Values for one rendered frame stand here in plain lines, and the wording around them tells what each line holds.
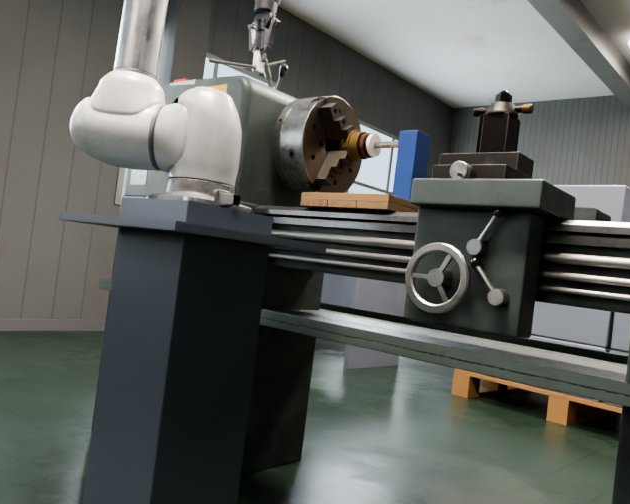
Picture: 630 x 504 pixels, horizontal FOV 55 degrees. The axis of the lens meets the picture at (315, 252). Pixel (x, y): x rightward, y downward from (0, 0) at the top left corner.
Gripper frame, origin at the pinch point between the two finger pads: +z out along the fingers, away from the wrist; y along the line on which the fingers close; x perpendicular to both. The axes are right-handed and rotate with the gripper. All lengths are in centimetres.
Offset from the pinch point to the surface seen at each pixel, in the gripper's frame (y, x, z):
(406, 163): 56, 8, 33
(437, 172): 77, -11, 39
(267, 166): 11.2, -1.2, 35.2
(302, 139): 26.6, -3.5, 27.7
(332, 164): 30.9, 6.9, 33.1
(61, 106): -270, 70, -25
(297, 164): 23.9, -1.3, 34.7
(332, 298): -124, 217, 87
